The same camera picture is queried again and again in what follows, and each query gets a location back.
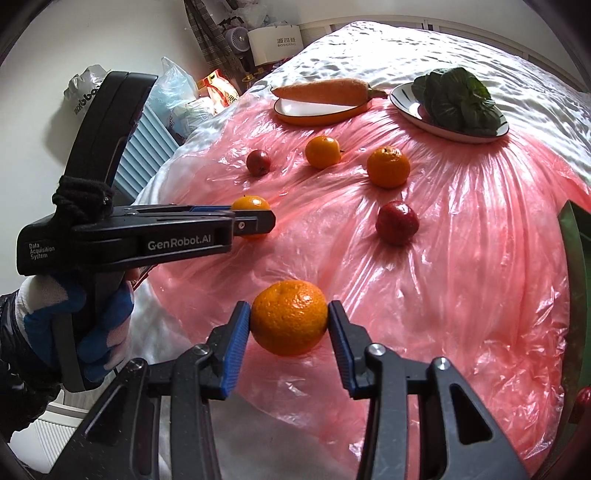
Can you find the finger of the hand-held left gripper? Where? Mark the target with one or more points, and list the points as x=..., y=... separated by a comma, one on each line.
x=256, y=222

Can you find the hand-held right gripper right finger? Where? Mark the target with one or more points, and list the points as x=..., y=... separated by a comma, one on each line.
x=338, y=342

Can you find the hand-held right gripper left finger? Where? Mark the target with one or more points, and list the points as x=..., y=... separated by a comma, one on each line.
x=234, y=347

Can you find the large orange mandarin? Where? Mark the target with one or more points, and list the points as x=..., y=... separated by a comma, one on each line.
x=290, y=318

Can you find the person's left forearm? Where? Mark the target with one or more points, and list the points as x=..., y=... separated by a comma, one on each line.
x=21, y=369

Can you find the person's left hand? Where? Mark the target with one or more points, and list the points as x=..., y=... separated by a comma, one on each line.
x=108, y=332

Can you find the black knit cloth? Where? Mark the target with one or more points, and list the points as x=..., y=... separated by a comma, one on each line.
x=81, y=196

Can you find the small dark red apple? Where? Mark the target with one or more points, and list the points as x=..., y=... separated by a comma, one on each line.
x=257, y=162

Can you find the small orange mandarin with stem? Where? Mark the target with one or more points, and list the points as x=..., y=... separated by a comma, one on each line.
x=322, y=152

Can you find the pale blue ribbed radiator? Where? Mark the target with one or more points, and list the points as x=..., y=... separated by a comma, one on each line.
x=147, y=152

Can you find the orange rimmed white plate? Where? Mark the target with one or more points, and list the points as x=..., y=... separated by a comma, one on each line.
x=314, y=112

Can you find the orange snack bag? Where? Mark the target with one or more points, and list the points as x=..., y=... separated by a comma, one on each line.
x=221, y=90

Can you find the pink plastic sheet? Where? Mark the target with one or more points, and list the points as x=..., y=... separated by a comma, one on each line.
x=461, y=277

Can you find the carrot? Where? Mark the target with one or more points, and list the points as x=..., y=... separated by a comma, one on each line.
x=323, y=90

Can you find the white printed plastic bag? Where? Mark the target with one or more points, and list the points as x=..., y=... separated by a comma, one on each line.
x=85, y=90

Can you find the clear bluish plastic bag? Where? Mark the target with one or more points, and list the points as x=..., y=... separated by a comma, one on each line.
x=173, y=85

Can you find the white paper bag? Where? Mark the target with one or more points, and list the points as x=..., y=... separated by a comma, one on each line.
x=274, y=44

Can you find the small white fan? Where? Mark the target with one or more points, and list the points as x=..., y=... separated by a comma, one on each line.
x=236, y=38

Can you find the black rimmed white plate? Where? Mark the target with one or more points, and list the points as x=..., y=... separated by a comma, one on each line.
x=408, y=104

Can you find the hanging plaid cloth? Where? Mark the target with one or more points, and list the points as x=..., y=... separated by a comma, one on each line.
x=210, y=32

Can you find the green leafy vegetable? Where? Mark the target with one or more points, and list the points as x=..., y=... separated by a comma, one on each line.
x=457, y=104

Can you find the dark green board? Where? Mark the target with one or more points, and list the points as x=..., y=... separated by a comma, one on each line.
x=577, y=277

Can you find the red round object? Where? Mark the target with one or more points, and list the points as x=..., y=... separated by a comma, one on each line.
x=582, y=406

